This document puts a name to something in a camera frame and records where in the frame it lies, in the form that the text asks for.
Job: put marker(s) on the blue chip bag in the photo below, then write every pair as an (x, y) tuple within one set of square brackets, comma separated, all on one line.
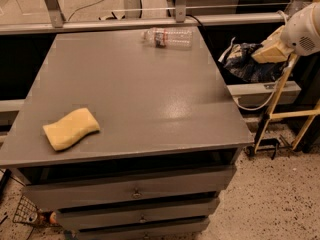
[(238, 66)]

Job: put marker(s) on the yellow wooden stand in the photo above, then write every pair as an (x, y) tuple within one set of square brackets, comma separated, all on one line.
[(269, 115)]

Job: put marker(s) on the bottom grey drawer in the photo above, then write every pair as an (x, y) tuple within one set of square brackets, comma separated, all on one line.
[(147, 231)]

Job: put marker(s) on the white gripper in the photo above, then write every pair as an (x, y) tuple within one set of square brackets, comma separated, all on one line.
[(301, 31)]

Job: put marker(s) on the grey drawer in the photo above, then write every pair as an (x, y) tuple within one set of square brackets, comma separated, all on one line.
[(130, 187), (147, 231), (138, 214)]

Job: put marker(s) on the top grey drawer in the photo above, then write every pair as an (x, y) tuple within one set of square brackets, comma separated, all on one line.
[(130, 187)]

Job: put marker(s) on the grey metal railing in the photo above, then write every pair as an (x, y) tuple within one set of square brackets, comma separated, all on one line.
[(21, 17)]

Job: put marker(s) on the grey drawer cabinet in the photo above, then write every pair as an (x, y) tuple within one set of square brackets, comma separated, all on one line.
[(158, 110)]

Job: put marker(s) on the middle grey drawer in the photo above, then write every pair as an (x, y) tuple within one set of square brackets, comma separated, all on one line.
[(138, 214)]

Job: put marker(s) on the clear plastic water bottle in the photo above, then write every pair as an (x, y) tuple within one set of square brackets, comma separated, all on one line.
[(178, 38)]

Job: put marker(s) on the yellow sponge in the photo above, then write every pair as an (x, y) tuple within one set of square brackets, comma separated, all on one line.
[(70, 129)]

